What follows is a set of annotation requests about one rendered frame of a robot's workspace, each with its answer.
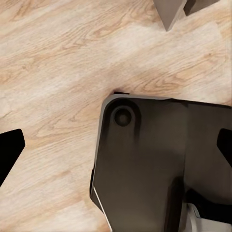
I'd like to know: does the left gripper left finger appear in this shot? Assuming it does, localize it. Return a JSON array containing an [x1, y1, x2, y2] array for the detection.
[[0, 129, 25, 186]]

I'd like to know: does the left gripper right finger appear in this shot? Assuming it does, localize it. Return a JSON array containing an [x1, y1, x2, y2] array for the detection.
[[217, 128, 232, 167]]

